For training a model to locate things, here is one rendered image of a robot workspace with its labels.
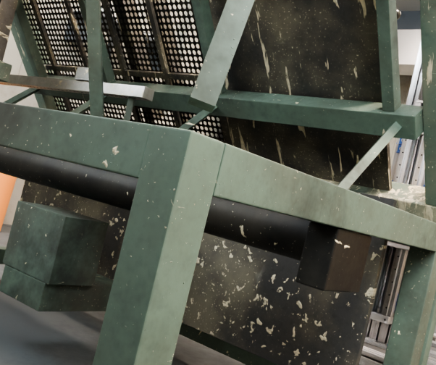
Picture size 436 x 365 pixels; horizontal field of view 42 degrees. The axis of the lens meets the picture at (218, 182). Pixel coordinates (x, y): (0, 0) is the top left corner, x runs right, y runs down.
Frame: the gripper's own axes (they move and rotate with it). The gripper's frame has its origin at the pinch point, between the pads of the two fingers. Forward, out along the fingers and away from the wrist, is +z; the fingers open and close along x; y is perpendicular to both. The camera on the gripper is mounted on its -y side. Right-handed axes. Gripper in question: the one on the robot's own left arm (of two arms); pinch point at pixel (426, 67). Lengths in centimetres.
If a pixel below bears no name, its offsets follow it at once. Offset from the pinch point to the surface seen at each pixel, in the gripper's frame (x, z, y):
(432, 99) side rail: 20.1, 37.4, 23.1
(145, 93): -66, 65, 47
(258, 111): -41, 46, 21
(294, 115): -26, 46, 20
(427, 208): 17, 53, -12
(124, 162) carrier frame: 13, 122, 94
